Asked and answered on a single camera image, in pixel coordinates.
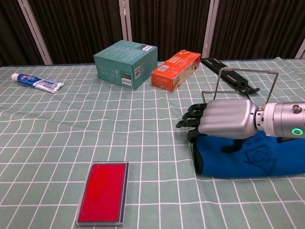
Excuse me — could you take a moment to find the blue white toothpaste tube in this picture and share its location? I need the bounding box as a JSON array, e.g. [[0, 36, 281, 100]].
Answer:
[[11, 73, 65, 94]]

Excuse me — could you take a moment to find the black folding stand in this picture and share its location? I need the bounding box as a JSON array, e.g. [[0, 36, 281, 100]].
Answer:
[[201, 58, 260, 94]]

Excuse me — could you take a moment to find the red ink pad clear case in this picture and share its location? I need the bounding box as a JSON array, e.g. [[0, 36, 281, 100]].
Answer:
[[75, 161, 130, 227]]

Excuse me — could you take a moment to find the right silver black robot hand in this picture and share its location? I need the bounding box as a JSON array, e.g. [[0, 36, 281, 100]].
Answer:
[[175, 98, 260, 153]]

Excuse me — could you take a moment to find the green checked tablecloth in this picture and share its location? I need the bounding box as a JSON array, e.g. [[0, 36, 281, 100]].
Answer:
[[0, 56, 305, 229]]

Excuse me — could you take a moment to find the teal cardboard box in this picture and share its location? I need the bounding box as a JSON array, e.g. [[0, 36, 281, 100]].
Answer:
[[93, 40, 158, 91]]

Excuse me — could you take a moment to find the dark grey blue cloth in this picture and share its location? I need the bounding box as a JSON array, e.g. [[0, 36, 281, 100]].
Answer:
[[192, 130, 305, 178]]

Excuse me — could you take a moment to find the metal wire stand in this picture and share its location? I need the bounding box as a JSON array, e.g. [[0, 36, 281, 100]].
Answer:
[[202, 67, 279, 105]]

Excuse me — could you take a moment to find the white partition frame post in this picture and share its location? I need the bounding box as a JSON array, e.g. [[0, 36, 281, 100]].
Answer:
[[18, 0, 53, 65], [202, 0, 220, 59], [295, 35, 305, 59], [118, 0, 133, 42]]

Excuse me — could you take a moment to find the orange cardboard box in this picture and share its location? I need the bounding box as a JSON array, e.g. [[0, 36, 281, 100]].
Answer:
[[150, 49, 202, 92]]

